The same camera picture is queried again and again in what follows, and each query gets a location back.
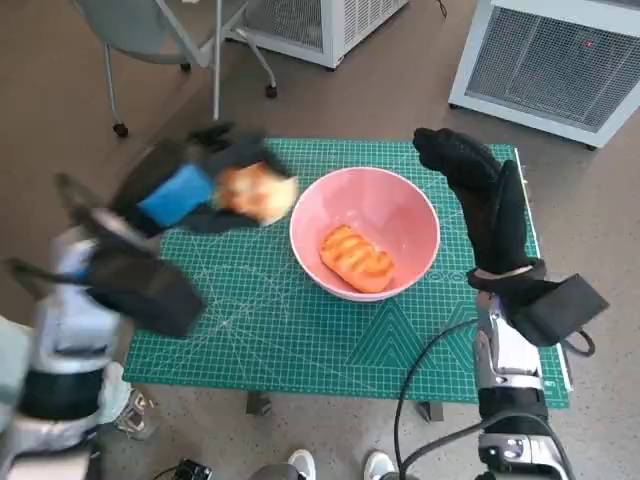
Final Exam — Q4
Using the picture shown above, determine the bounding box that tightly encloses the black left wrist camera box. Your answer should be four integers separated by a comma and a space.
69, 204, 207, 340

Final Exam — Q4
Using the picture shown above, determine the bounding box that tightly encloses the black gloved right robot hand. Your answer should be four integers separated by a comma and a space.
412, 127, 534, 274

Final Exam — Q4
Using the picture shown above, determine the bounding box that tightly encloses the large white mesh cabinet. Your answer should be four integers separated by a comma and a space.
448, 0, 640, 150

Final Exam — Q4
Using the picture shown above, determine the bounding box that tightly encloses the white shoe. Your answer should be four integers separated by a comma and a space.
287, 448, 316, 480
363, 449, 396, 480

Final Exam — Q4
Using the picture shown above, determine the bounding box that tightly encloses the black electronic device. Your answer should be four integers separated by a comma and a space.
174, 457, 214, 480

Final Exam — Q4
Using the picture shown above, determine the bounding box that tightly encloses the black left robot hand blue tape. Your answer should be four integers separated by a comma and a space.
112, 122, 301, 236

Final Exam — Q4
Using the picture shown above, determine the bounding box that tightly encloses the white mesh cabinet with vents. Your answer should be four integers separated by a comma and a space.
224, 0, 411, 70

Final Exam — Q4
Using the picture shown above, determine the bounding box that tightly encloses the pink bowl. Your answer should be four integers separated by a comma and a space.
288, 167, 442, 303

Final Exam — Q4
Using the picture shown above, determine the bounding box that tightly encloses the grey office chair on casters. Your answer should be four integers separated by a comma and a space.
69, 0, 279, 137

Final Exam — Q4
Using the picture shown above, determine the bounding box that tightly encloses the black arched robot cable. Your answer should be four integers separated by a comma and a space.
399, 413, 576, 480

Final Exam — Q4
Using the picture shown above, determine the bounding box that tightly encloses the white metal pole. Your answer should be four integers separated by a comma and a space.
213, 0, 224, 121

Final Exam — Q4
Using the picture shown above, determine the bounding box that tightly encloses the green cutting mat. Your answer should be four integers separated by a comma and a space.
122, 138, 572, 409

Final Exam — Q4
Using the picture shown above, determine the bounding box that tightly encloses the long black robot cable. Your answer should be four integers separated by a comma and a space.
394, 320, 477, 480

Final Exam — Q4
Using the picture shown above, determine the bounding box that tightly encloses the twisted toy bread loaf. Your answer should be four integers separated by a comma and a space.
319, 224, 394, 294

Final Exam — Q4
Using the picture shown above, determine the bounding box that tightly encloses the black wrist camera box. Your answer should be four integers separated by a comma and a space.
509, 273, 610, 347
69, 204, 207, 340

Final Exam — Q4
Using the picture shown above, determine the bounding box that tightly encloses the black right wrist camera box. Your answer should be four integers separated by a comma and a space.
509, 273, 610, 347

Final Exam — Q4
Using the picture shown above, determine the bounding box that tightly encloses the black camera cable loop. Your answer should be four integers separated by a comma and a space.
562, 329, 596, 356

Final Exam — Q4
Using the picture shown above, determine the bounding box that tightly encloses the round toy bread bun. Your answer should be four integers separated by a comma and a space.
215, 160, 300, 226

